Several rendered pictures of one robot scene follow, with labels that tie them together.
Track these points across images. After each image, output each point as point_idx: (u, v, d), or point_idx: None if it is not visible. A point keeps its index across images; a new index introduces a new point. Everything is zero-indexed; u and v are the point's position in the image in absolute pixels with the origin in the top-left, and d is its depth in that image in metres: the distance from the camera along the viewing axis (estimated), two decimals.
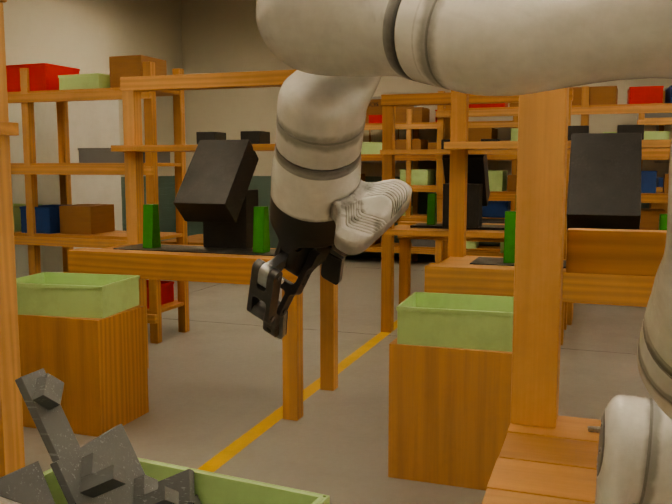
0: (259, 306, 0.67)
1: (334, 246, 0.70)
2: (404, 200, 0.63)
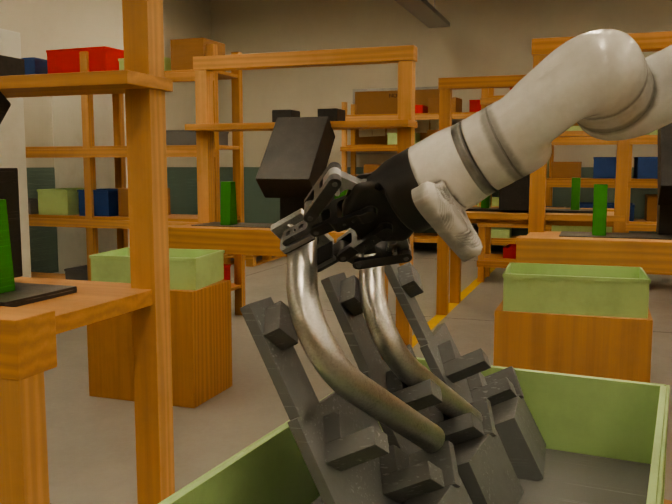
0: (315, 205, 0.72)
1: (383, 232, 0.71)
2: (470, 246, 0.65)
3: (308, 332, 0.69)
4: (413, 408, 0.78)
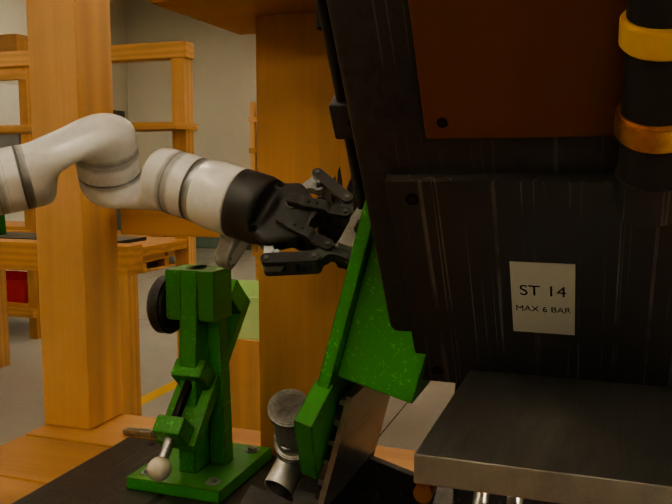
0: (342, 201, 0.79)
1: None
2: None
3: None
4: None
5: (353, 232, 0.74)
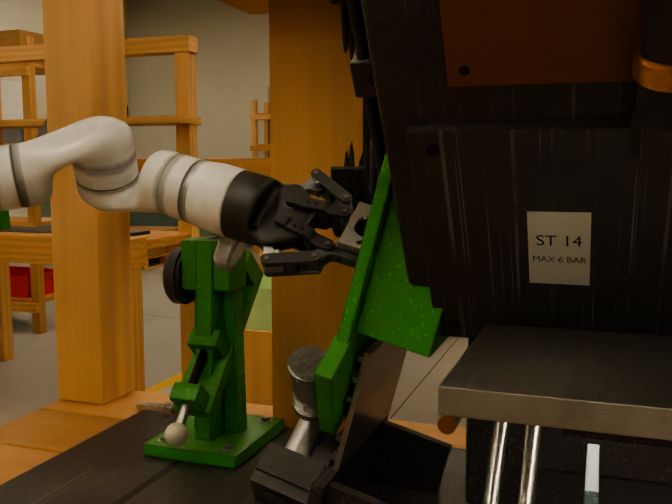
0: (341, 201, 0.79)
1: None
2: None
3: None
4: (294, 429, 0.76)
5: (353, 232, 0.74)
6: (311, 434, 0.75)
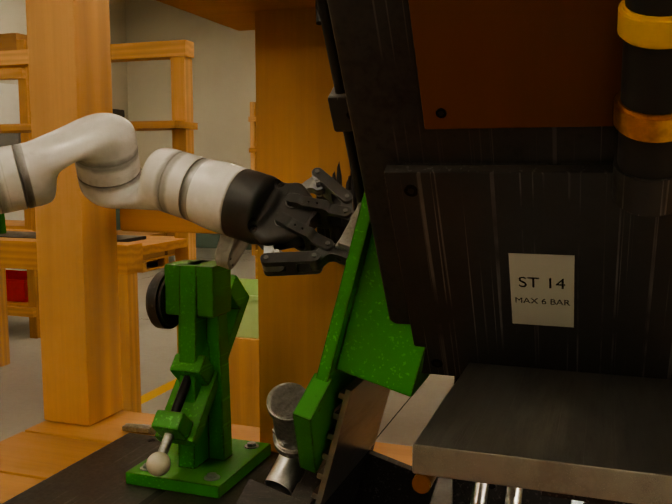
0: (342, 201, 0.79)
1: None
2: None
3: None
4: None
5: (353, 232, 0.74)
6: None
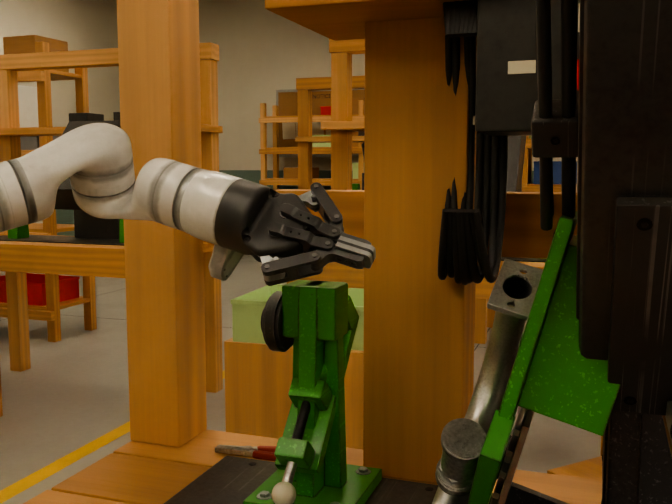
0: (331, 221, 0.78)
1: None
2: None
3: None
4: (434, 502, 0.71)
5: (503, 292, 0.69)
6: None
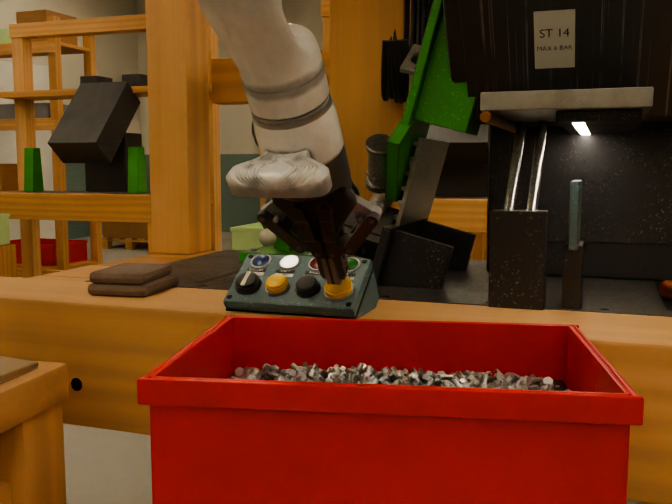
0: (302, 234, 0.76)
1: (320, 214, 0.71)
2: (299, 182, 0.61)
3: None
4: None
5: (410, 61, 1.04)
6: None
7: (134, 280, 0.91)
